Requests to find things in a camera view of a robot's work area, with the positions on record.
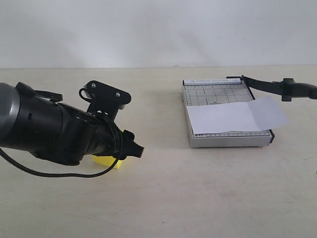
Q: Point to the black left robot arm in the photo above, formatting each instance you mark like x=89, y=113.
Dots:
x=40, y=123

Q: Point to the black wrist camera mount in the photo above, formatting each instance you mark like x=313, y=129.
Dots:
x=104, y=98

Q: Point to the white paper sheet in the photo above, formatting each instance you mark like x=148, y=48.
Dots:
x=256, y=115

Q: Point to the grey paper cutter base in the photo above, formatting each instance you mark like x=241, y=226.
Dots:
x=221, y=91

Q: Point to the black cutter blade handle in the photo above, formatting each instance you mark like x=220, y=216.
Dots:
x=287, y=88

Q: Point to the yellow foam cube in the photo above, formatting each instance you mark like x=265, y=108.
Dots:
x=109, y=161

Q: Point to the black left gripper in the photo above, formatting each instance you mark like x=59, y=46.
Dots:
x=123, y=142

